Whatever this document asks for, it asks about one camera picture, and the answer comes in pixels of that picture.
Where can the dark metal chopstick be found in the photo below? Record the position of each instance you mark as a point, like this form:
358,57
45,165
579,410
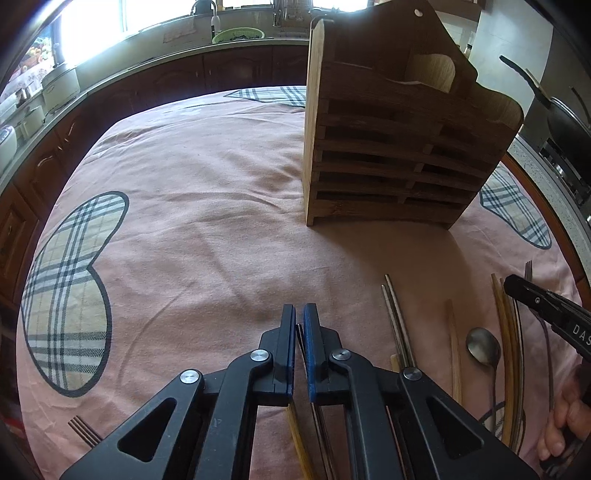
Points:
397,328
389,283

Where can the white red rice cooker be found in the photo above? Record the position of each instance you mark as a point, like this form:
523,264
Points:
8,146

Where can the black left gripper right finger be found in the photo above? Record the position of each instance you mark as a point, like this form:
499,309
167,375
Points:
400,425

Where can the green colander bowl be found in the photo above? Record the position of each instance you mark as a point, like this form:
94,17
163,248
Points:
238,34

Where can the light wooden chopstick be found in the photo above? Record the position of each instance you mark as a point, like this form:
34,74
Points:
456,371

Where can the metal spoon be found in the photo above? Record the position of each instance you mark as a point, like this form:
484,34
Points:
486,350

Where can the white cooking pot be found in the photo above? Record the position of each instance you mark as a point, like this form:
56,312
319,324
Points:
59,87

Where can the pink heart-patterned tablecloth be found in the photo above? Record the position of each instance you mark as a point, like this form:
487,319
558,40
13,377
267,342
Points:
180,237

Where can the black wok pan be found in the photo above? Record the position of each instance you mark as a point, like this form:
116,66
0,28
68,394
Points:
570,133

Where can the wooden utensil holder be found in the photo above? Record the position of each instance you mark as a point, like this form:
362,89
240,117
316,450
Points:
396,125

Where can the right hand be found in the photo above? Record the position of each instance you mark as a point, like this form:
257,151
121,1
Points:
569,412

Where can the small white pot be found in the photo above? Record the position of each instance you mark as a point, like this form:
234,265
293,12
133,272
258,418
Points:
32,122

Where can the brown wooden chopstick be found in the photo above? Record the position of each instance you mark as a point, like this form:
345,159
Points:
302,454

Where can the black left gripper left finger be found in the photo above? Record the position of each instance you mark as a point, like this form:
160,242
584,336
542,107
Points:
200,426

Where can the wooden chopstick on table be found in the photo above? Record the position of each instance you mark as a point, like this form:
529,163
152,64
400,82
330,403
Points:
520,376
505,359

